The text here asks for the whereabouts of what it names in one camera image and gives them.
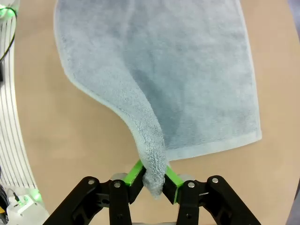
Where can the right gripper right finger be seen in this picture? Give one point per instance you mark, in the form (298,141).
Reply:
(201,204)

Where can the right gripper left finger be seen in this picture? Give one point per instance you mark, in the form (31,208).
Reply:
(98,204)

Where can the light blue towel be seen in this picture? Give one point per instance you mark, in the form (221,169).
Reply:
(164,70)

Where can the white box green light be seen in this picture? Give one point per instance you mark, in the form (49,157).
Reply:
(25,208)

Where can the white slotted base plate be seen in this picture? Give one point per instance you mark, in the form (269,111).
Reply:
(9,117)

